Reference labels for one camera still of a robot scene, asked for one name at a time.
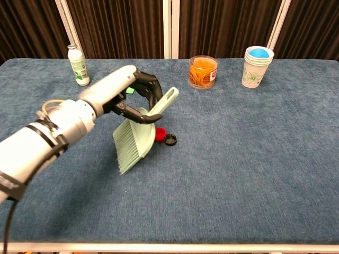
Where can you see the dark pleated partition panel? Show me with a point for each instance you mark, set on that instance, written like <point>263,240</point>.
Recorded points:
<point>225,26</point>
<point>29,26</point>
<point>312,26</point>
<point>119,26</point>

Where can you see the stacked white paper cups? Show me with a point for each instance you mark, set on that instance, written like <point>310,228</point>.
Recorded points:
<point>254,74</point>

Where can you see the clear jar of rubber bands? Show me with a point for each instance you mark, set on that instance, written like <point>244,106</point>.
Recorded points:
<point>202,74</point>

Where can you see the red bottle cap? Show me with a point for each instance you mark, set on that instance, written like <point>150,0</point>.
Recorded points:
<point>159,133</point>

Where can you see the blue ball in cup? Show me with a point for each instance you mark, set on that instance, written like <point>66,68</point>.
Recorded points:
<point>260,52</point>

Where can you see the green sachet packet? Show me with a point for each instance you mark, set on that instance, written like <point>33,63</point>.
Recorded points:
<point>129,90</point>

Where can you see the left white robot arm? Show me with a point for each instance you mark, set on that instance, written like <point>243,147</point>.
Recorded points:
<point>34,148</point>

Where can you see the white partition post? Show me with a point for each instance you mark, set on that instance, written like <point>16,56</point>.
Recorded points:
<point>279,23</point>
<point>170,26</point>
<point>66,26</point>

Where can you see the small white green-labelled bottle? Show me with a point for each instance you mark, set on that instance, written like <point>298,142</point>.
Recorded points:
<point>79,66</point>

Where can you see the left black-fingered robot hand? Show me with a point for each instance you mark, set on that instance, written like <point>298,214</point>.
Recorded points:
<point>111,87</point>

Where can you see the blue felt table mat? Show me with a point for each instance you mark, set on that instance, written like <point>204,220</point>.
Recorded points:
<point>225,158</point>

